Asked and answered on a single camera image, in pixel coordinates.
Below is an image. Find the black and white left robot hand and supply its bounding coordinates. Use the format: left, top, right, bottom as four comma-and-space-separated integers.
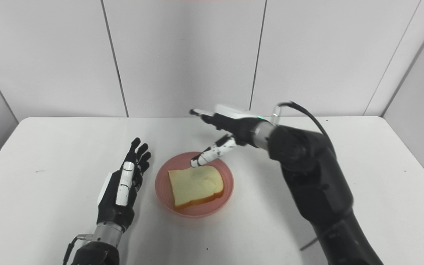
96, 137, 152, 233

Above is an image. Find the pink round plate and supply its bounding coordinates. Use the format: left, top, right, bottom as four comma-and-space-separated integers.
155, 152, 234, 218

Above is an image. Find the slice of white bread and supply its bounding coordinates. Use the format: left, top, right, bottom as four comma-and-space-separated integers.
167, 165, 225, 210

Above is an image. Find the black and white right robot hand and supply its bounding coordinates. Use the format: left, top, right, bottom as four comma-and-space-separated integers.
189, 104, 268, 168

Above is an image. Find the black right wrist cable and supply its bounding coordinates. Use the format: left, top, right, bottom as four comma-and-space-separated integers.
273, 102, 332, 144

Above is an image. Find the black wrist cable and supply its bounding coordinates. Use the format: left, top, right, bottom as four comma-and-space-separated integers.
273, 102, 332, 144
63, 234, 94, 265

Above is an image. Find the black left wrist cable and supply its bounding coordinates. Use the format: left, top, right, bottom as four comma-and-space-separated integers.
63, 234, 94, 265

